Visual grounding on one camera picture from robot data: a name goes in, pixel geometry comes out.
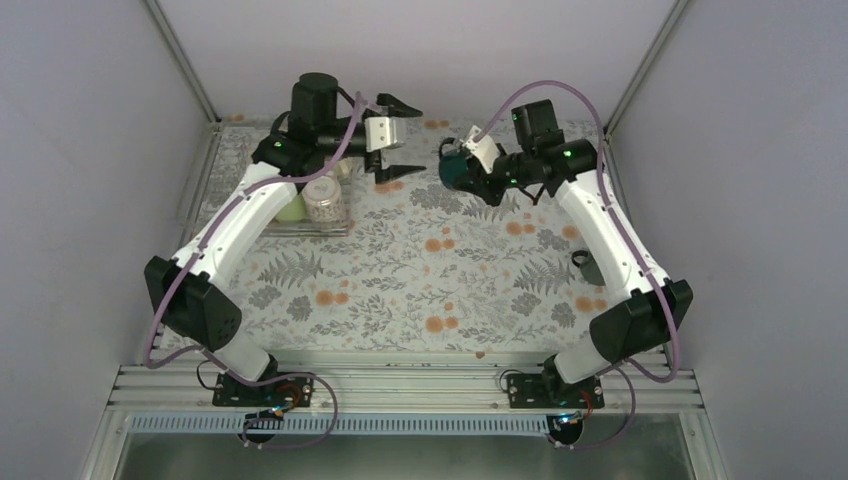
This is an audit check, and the dark teal mug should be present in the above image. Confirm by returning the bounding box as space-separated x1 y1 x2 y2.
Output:
437 137 469 191

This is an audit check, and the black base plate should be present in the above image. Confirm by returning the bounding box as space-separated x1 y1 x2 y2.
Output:
212 374 314 409
502 372 605 410

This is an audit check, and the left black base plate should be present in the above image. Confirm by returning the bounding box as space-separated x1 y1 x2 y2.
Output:
212 374 314 409

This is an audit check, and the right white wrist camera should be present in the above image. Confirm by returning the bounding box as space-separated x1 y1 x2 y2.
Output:
460 125 501 174

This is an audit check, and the dark grey-green mug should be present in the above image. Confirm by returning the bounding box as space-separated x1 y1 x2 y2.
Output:
570 249 606 287

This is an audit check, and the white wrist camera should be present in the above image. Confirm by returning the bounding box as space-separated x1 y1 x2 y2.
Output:
460 125 501 174
364 116 406 152

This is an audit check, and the purple cable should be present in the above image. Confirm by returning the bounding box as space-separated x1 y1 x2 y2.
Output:
473 80 682 452
142 91 386 450

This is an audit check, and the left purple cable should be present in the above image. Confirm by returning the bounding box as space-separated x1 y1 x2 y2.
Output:
142 91 386 450

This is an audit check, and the light green cup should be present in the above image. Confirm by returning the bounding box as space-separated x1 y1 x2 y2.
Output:
274 195 308 223

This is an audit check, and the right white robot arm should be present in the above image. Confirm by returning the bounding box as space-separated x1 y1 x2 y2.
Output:
438 100 693 407

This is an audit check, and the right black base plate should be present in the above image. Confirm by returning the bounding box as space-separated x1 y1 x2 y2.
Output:
502 372 605 410

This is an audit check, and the beige brown mug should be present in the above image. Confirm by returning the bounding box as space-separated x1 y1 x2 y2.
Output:
328 158 355 184

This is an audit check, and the white patterned cup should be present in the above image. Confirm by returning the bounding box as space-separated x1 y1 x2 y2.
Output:
301 175 345 223

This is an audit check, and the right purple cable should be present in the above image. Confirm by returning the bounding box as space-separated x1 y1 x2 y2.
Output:
473 80 682 452

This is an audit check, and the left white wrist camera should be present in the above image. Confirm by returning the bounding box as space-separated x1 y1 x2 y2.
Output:
364 116 406 152

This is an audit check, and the aluminium mounting rail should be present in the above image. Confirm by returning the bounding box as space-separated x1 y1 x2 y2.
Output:
107 350 705 414

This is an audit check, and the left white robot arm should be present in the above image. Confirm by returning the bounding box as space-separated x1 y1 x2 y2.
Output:
142 72 423 405

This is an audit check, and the clear acrylic dish rack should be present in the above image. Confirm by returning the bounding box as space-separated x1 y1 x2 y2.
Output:
175 122 359 238

